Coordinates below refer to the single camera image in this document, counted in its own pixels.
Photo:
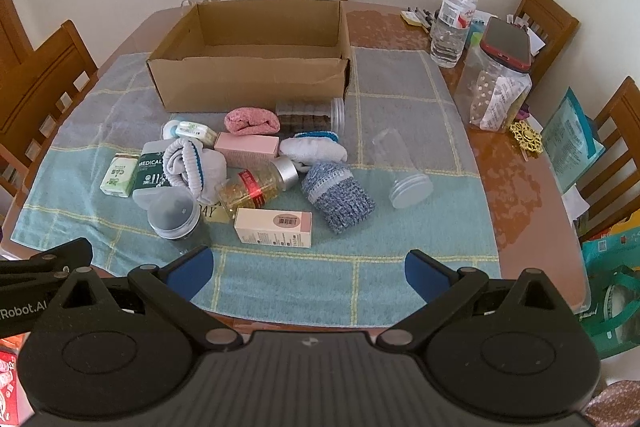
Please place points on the wooden door with window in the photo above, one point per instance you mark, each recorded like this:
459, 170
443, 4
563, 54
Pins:
12, 22

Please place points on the red printed box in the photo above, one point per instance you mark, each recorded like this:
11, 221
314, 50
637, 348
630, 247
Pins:
9, 382

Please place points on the blue knit sock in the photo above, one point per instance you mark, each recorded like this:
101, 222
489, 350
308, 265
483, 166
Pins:
337, 199

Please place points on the green carrier bag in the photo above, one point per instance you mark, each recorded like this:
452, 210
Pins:
607, 287

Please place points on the white lettered card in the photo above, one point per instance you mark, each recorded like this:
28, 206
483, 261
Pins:
214, 212

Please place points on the yellow sticky notepad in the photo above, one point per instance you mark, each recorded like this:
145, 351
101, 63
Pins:
412, 21

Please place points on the golden capsule bottle silver cap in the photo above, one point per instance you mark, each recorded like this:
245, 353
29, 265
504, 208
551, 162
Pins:
255, 189

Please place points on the small green carton box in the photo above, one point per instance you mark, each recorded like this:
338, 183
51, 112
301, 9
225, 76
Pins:
117, 174

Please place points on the clear jar of brown cookies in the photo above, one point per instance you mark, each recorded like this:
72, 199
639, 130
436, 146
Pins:
305, 116

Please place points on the pink carton box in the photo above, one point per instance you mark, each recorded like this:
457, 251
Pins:
247, 150

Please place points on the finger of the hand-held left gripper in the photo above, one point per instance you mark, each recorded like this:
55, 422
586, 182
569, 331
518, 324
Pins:
55, 254

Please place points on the cardboard box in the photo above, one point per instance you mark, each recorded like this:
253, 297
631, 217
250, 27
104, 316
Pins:
250, 72

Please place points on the clear container with red lid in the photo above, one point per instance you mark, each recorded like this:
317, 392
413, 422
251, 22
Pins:
492, 97

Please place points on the white papers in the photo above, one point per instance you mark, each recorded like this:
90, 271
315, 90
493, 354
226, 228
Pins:
534, 38

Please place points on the teal printed packet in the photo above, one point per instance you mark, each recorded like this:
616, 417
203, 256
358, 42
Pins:
567, 137

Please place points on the clear plastic water bottle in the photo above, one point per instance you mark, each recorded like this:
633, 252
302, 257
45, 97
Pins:
450, 27

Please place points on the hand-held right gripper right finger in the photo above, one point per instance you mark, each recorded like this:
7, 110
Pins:
425, 274

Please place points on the dark jar with grey lid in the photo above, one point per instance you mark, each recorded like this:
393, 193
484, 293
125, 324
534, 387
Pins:
172, 214

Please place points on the pink sock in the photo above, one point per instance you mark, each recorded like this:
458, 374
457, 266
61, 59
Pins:
250, 121

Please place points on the cream carton box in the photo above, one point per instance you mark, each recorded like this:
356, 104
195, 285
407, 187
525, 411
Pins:
270, 228

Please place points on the white sock with blue cuff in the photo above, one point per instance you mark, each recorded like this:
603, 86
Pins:
315, 152

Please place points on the clear plastic jar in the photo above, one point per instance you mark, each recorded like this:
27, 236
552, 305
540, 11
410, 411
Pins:
400, 167

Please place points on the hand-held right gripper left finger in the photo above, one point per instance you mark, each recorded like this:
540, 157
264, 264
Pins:
192, 269

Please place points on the white sock with blue stripe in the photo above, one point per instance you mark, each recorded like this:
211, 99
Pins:
195, 164

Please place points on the gold ornament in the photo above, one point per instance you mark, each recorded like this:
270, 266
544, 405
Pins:
526, 137

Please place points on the green white medicine bottle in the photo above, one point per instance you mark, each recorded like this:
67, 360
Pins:
149, 169

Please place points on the small white green box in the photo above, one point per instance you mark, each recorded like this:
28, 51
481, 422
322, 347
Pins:
197, 133

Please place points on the checked teal grey cloth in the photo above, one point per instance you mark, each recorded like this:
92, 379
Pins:
400, 237

